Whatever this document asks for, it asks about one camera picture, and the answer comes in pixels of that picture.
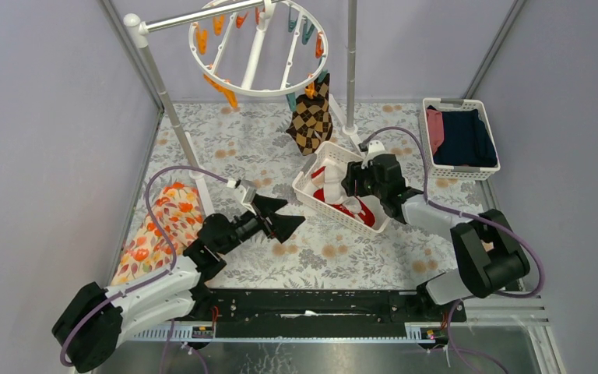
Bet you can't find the orange clip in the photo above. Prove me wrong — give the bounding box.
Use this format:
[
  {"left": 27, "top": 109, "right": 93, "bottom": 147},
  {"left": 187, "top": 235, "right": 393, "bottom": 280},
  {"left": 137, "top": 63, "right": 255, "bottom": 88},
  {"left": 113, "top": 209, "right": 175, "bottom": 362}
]
[
  {"left": 315, "top": 32, "right": 325, "bottom": 59},
  {"left": 304, "top": 80, "right": 319, "bottom": 100},
  {"left": 203, "top": 75, "right": 238, "bottom": 108}
]

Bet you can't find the teal front clip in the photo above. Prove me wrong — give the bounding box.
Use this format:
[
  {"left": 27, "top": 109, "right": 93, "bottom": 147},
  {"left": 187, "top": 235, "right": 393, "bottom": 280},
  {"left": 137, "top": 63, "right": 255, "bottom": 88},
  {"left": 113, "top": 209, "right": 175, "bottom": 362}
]
[{"left": 285, "top": 92, "right": 297, "bottom": 112}]

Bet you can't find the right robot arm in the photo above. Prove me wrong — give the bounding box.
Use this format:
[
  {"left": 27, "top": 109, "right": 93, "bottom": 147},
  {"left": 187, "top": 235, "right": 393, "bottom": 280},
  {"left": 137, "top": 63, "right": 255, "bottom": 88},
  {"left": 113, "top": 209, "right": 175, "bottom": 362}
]
[{"left": 341, "top": 153, "right": 530, "bottom": 321}]

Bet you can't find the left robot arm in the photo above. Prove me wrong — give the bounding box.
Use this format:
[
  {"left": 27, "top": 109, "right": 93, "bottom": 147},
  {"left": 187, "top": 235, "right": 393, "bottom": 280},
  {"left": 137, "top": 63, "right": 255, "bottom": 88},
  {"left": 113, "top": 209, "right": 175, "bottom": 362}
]
[{"left": 51, "top": 195, "right": 305, "bottom": 373}]

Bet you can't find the orange front left clip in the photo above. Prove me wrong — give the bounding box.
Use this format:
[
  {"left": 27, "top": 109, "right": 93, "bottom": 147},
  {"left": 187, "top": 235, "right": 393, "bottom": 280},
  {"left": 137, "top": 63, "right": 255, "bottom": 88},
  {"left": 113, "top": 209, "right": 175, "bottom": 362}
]
[{"left": 203, "top": 75, "right": 238, "bottom": 108}]

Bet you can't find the orange right clip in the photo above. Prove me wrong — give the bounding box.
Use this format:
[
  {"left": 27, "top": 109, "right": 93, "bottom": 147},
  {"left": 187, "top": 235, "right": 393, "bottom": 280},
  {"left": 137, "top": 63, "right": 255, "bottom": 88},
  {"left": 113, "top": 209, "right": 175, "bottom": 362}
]
[{"left": 315, "top": 32, "right": 325, "bottom": 59}]

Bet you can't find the white round clip hanger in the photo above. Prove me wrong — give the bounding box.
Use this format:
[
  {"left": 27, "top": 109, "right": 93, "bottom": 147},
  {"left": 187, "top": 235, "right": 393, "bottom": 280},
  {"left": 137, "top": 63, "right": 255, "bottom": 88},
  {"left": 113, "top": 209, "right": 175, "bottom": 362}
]
[{"left": 188, "top": 1, "right": 329, "bottom": 97}]

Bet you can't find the red snowflake sock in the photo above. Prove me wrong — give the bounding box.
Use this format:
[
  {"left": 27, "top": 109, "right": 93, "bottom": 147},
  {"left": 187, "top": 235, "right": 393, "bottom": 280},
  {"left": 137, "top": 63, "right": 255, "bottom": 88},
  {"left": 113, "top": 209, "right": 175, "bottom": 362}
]
[{"left": 310, "top": 164, "right": 378, "bottom": 228}]

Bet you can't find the white perforated sock basket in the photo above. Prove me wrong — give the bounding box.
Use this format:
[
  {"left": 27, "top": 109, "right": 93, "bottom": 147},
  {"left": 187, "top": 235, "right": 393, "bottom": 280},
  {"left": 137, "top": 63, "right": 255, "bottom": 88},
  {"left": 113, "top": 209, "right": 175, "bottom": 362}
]
[{"left": 292, "top": 142, "right": 391, "bottom": 238}]

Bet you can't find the white rack right foot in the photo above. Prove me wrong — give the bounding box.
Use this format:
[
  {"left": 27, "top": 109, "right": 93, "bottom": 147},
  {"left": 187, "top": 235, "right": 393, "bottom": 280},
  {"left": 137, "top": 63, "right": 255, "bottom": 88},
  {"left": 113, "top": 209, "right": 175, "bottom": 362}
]
[{"left": 328, "top": 94, "right": 365, "bottom": 155}]

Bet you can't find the floral orange cloth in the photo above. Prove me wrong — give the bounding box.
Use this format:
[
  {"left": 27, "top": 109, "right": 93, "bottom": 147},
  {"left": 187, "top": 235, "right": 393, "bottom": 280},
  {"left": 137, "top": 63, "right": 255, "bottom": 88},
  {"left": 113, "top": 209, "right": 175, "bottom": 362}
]
[{"left": 110, "top": 182, "right": 205, "bottom": 286}]

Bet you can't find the floral grey tablecloth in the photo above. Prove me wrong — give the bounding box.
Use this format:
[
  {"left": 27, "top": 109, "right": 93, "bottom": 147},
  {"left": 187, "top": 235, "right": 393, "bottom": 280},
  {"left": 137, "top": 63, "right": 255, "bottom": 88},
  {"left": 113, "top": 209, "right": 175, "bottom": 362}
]
[{"left": 118, "top": 103, "right": 489, "bottom": 289}]

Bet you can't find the pink garment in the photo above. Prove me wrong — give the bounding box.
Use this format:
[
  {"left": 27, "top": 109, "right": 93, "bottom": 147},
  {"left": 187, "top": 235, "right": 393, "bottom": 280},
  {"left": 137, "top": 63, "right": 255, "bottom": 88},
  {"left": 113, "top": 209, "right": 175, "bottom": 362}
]
[{"left": 426, "top": 106, "right": 445, "bottom": 155}]

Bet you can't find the white basket with clothes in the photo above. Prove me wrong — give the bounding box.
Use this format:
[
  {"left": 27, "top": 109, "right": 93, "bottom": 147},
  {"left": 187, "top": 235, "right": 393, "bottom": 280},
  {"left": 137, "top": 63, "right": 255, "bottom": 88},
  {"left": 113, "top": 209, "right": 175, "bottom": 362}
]
[{"left": 419, "top": 97, "right": 501, "bottom": 180}]

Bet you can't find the navy garment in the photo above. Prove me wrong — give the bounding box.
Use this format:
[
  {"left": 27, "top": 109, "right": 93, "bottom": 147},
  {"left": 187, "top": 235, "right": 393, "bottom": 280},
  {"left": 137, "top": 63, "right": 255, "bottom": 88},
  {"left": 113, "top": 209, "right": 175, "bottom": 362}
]
[{"left": 433, "top": 109, "right": 498, "bottom": 168}]

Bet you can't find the grey horizontal rack bar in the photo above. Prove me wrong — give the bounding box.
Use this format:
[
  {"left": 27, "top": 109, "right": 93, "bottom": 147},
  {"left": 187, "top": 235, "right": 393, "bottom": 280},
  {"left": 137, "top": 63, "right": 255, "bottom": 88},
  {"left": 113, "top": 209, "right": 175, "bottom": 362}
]
[{"left": 139, "top": 0, "right": 280, "bottom": 36}]

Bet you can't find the grey left rack pole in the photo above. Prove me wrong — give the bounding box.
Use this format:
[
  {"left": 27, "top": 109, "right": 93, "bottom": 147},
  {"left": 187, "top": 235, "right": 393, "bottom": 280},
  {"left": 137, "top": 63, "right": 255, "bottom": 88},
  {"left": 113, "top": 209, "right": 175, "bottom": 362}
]
[{"left": 123, "top": 13, "right": 200, "bottom": 168}]

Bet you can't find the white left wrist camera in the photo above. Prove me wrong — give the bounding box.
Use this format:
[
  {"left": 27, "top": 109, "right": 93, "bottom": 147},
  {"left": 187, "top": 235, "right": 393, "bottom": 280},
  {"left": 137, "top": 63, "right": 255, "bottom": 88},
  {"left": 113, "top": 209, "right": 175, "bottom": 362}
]
[{"left": 226, "top": 178, "right": 257, "bottom": 212}]

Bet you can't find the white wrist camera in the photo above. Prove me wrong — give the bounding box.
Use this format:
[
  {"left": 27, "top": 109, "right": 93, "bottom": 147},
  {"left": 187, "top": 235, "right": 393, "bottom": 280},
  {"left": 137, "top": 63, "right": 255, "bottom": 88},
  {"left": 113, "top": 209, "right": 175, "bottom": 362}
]
[
  {"left": 359, "top": 140, "right": 388, "bottom": 168},
  {"left": 226, "top": 178, "right": 257, "bottom": 212}
]

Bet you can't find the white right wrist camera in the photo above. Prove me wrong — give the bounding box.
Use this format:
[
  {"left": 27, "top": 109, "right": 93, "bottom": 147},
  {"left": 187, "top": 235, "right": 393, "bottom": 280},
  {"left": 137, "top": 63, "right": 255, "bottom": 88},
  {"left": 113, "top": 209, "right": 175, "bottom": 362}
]
[{"left": 359, "top": 140, "right": 388, "bottom": 168}]

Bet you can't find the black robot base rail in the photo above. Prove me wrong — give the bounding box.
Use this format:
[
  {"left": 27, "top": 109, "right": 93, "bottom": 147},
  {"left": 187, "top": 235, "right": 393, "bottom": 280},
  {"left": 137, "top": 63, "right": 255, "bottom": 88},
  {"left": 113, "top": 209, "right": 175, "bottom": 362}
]
[{"left": 179, "top": 288, "right": 466, "bottom": 339}]

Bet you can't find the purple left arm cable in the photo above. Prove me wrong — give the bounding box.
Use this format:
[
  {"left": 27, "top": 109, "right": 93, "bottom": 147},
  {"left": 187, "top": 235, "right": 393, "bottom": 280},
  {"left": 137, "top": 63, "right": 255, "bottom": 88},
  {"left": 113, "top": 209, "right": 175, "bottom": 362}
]
[{"left": 59, "top": 164, "right": 231, "bottom": 368}]

